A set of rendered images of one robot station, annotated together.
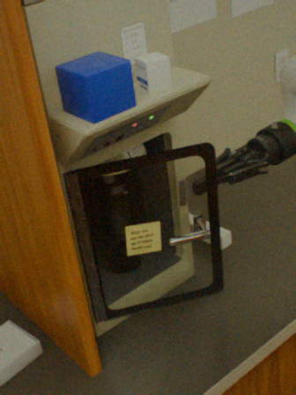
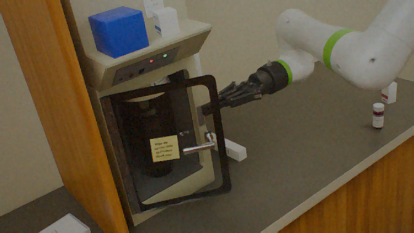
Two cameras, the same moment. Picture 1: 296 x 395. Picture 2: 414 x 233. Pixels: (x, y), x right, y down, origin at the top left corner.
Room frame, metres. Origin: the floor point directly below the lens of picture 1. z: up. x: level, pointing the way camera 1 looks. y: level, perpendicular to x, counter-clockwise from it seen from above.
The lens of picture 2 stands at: (-0.05, -0.17, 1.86)
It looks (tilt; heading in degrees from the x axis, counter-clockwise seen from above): 28 degrees down; 3
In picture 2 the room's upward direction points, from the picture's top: 9 degrees counter-clockwise
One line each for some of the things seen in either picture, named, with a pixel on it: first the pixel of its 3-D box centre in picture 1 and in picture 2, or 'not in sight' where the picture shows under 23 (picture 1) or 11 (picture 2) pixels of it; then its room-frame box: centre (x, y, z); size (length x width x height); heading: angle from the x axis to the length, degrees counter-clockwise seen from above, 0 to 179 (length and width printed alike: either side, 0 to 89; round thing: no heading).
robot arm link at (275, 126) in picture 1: (275, 142); (270, 77); (1.22, -0.32, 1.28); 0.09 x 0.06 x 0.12; 36
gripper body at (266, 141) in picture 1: (254, 155); (253, 86); (1.18, -0.26, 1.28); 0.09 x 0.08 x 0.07; 126
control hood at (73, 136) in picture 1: (136, 119); (154, 57); (1.06, 0.00, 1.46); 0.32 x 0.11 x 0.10; 126
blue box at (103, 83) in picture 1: (96, 86); (119, 31); (1.01, 0.07, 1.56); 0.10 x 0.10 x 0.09; 36
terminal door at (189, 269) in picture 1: (152, 237); (172, 148); (1.04, 0.00, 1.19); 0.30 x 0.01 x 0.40; 99
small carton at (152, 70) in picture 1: (152, 71); (166, 21); (1.09, -0.04, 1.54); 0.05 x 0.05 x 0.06; 24
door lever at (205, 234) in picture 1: (188, 234); (198, 144); (1.02, -0.08, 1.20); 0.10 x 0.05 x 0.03; 99
